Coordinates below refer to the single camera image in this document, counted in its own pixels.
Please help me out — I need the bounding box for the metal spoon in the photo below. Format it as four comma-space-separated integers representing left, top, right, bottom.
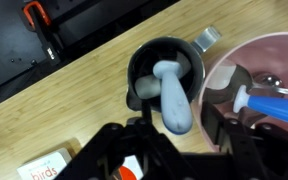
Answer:
204, 64, 288, 104

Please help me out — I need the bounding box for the white birds book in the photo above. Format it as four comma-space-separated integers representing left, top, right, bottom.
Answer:
17, 138, 81, 180

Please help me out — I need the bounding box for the orange black clamp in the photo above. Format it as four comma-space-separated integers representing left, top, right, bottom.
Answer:
22, 0, 52, 31

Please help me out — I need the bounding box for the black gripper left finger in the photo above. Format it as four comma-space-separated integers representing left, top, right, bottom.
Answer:
55, 101, 181, 180

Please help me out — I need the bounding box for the light blue silicone utensil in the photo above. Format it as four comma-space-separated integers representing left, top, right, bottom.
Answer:
153, 60, 192, 134

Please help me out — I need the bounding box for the blue handled white utensil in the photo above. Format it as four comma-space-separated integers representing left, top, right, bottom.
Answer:
233, 85, 288, 123

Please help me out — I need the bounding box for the metal jug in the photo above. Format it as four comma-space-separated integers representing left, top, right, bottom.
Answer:
126, 26, 221, 112

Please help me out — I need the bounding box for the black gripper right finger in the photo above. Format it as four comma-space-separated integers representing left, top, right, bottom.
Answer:
201, 102, 288, 180

